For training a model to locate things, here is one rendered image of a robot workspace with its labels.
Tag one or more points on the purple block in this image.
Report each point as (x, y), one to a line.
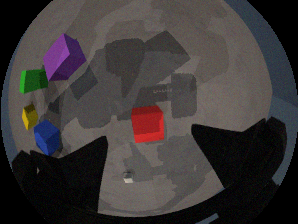
(63, 58)

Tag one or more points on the green block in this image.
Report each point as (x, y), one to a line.
(42, 82)
(29, 80)

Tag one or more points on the blue cube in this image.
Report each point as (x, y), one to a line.
(47, 137)

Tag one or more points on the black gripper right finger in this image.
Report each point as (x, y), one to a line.
(226, 150)

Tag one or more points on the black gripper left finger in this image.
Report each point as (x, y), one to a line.
(80, 172)

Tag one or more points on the small yellow block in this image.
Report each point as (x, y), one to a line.
(29, 116)

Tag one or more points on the red block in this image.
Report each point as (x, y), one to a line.
(148, 124)

